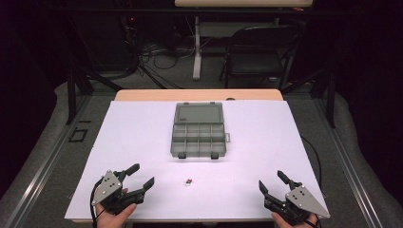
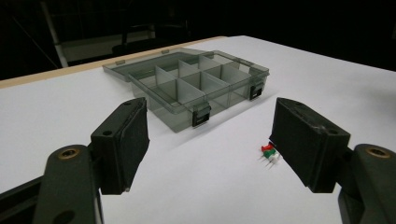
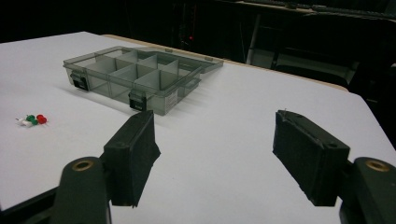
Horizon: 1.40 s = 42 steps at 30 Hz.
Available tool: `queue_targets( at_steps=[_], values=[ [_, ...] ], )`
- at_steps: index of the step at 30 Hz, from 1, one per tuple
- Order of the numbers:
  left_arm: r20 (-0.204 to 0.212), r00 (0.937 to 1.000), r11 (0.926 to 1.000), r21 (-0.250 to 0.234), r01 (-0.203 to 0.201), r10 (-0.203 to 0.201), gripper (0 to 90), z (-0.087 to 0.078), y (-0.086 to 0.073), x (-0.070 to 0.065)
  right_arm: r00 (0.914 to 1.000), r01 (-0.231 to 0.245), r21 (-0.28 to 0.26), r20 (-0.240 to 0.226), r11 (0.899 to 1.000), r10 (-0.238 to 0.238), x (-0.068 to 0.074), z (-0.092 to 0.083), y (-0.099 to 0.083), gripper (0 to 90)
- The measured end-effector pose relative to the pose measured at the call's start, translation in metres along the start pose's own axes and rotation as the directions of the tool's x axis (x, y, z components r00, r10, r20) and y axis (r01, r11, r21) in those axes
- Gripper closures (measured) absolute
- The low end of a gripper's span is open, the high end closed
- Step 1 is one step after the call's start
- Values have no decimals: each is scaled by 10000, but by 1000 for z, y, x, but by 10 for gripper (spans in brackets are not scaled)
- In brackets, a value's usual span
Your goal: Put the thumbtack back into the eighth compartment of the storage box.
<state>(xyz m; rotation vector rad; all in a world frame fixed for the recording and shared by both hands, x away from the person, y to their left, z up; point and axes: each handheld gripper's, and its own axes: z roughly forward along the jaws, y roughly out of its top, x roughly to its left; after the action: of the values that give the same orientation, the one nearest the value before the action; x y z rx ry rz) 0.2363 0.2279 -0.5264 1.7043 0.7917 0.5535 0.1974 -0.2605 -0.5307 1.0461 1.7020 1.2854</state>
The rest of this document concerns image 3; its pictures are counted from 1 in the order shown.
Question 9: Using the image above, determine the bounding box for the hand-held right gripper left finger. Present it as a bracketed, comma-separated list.
[100, 109, 162, 208]

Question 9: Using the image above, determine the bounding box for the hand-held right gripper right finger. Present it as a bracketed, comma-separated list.
[272, 108, 351, 207]

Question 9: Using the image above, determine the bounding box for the grey translucent compartment box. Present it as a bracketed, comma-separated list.
[63, 45, 224, 117]

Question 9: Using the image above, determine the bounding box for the white pushpin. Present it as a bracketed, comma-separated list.
[15, 117, 34, 128]

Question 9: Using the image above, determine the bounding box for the black folding chair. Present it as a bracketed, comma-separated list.
[270, 46, 359, 89]

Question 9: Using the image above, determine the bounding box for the white table cover sheet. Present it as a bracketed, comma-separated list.
[0, 31, 396, 224]

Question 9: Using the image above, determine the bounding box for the white table leg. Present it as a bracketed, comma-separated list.
[246, 13, 262, 65]

